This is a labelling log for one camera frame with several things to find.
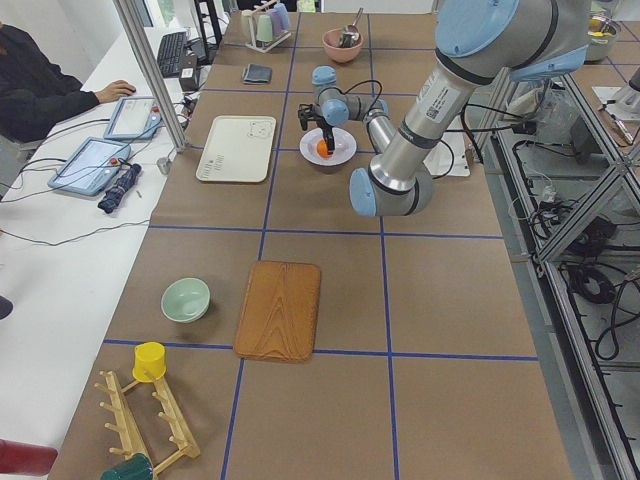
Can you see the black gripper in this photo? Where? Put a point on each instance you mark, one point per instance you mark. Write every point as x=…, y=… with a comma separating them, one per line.
x=325, y=130

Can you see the orange mandarin fruit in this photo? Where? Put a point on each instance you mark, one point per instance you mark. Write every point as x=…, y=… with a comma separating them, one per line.
x=322, y=149

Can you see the white round plate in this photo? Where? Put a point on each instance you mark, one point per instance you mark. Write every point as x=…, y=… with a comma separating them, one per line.
x=345, y=147

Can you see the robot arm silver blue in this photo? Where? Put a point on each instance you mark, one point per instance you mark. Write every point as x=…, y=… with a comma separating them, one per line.
x=475, y=40

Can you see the cream bear print tray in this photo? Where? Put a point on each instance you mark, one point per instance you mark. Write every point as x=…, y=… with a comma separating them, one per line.
x=238, y=149

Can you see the person's hand on mouse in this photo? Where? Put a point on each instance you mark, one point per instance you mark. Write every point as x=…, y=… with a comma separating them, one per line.
x=112, y=92

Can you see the grey folded cloth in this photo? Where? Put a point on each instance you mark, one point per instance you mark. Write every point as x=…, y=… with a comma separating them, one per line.
x=256, y=74

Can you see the pink bowl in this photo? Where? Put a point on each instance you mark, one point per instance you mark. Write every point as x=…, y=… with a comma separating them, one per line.
x=336, y=50

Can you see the metal scoop in bowl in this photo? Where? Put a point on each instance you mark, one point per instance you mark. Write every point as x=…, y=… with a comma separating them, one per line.
x=350, y=34

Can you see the white cup rack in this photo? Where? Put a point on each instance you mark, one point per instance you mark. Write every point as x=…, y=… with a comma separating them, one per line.
x=279, y=35

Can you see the light green hanging cup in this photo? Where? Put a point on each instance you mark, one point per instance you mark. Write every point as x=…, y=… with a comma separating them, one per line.
x=264, y=29

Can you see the lilac hanging cup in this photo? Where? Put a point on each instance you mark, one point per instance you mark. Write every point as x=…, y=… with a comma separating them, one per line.
x=283, y=15

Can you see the small black box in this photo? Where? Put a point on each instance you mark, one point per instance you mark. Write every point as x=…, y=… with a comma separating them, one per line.
x=189, y=79

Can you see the small metal clamp foot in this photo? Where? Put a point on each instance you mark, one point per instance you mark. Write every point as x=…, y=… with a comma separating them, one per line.
x=164, y=165

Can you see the black keyboard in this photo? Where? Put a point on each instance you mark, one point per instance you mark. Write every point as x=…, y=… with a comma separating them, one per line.
x=170, y=53

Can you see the far teach pendant tablet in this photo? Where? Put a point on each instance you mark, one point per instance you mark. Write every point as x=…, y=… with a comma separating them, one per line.
x=134, y=118

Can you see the teach pendant tablet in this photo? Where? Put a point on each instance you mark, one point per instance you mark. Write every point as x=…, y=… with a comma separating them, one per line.
x=91, y=167
x=134, y=118

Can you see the brown wooden cutting board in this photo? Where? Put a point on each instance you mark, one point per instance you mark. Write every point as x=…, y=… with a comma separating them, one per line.
x=279, y=313

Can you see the light green bowl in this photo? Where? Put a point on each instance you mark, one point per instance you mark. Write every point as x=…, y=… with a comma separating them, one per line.
x=186, y=300

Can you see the navy folded umbrella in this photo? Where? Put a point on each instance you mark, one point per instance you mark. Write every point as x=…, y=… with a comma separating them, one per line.
x=114, y=195

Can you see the near teach pendant tablet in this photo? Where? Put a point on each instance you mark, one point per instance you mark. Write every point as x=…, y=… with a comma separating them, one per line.
x=91, y=167

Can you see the yellow cup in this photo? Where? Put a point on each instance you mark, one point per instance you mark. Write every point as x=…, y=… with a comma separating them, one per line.
x=149, y=362

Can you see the person in black sweater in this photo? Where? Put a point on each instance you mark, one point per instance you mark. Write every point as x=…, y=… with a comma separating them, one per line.
x=35, y=94

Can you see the metal pot with yellow item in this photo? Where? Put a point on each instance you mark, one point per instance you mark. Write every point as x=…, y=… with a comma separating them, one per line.
x=603, y=34

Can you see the wooden mug rack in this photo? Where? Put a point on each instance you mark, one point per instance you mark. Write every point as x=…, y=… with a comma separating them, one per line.
x=147, y=422

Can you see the dark green cup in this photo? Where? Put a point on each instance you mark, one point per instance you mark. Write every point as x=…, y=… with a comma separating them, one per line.
x=137, y=467

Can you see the red cup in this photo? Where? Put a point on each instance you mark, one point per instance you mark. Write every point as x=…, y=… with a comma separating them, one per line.
x=26, y=459

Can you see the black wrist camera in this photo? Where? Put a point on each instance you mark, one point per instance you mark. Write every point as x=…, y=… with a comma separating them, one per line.
x=306, y=114

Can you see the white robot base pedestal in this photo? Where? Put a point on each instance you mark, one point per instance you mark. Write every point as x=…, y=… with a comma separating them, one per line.
x=448, y=158

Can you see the aluminium frame post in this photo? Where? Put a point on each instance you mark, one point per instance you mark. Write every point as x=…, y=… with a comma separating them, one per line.
x=136, y=34

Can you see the aluminium side frame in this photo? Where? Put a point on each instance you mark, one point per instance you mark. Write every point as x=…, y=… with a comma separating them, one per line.
x=563, y=157

